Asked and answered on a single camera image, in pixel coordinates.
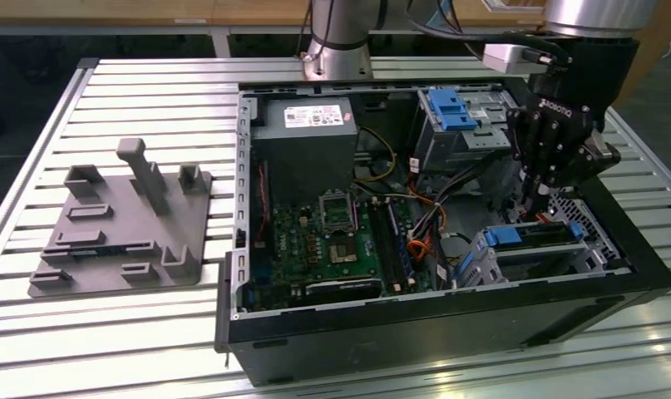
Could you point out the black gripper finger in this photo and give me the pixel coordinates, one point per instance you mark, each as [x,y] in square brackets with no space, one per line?
[536,141]
[600,160]

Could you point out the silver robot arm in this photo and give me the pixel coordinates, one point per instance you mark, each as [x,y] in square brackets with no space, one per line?
[340,41]

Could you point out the metal disk bay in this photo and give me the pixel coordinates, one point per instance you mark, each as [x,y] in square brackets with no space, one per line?
[540,266]

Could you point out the blue RAM slot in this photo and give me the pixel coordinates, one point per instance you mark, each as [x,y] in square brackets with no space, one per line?
[403,253]

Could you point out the black RAM slot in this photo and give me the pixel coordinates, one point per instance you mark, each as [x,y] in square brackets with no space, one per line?
[382,241]

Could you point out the drive cage with blue latch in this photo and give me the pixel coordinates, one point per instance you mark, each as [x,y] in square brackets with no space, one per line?
[451,145]

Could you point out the CPU socket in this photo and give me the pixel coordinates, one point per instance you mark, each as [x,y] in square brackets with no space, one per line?
[336,208]

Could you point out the grey power supply unit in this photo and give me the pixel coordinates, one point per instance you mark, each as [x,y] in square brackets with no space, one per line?
[307,158]

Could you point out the square chipset chip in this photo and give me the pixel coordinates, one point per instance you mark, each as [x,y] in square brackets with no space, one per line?
[343,250]

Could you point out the black graphics card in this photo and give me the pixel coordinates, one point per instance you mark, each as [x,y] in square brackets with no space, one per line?
[343,287]

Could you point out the black PC case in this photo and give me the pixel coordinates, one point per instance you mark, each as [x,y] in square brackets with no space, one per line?
[423,332]

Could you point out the green motherboard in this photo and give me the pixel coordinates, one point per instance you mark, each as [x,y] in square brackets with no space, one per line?
[291,257]

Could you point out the wooden cabinet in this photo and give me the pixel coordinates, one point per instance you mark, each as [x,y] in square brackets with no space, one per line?
[145,10]

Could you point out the grey parts rack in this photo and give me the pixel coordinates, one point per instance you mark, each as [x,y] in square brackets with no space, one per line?
[124,232]

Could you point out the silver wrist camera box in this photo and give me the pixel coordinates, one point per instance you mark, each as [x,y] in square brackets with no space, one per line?
[504,58]

